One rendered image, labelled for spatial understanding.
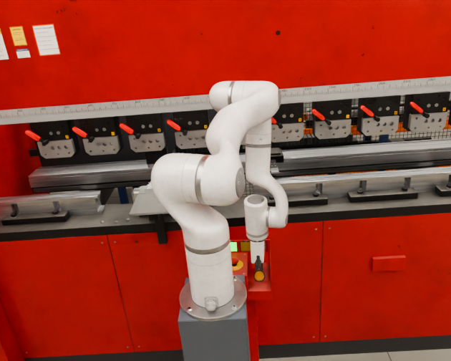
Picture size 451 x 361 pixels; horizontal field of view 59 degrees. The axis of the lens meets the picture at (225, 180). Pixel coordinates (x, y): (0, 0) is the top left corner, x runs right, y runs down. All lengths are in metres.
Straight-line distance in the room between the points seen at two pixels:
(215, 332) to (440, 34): 1.38
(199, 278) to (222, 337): 0.18
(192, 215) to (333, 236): 1.00
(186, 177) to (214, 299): 0.35
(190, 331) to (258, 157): 0.61
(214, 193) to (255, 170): 0.51
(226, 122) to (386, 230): 1.09
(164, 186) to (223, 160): 0.16
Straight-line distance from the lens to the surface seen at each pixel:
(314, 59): 1.69
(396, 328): 2.33
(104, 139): 1.80
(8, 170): 2.39
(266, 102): 1.17
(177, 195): 0.95
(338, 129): 1.77
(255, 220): 1.43
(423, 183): 2.03
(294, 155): 2.11
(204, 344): 1.17
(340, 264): 1.98
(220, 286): 1.08
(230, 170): 0.90
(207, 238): 0.98
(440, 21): 1.83
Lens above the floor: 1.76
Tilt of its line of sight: 25 degrees down
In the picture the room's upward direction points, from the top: 5 degrees counter-clockwise
